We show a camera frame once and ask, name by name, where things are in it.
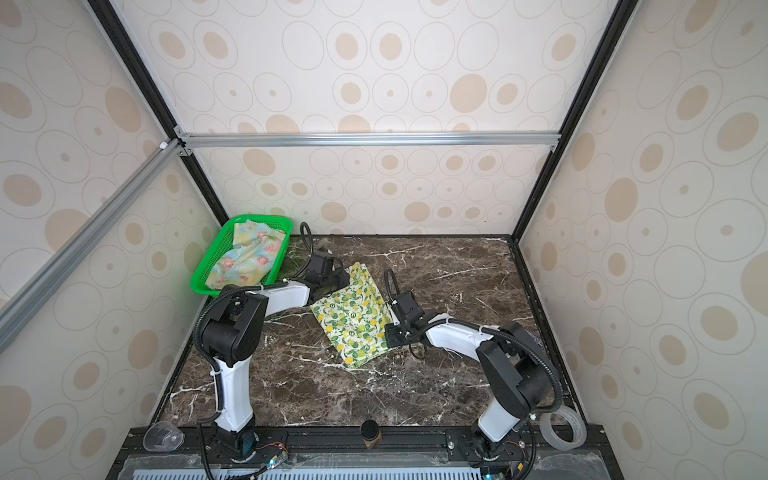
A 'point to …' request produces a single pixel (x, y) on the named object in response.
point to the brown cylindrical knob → (370, 434)
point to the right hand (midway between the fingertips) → (391, 334)
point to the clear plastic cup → (163, 436)
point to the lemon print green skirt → (356, 317)
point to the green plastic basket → (225, 244)
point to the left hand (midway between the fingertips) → (357, 269)
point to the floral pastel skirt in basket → (249, 261)
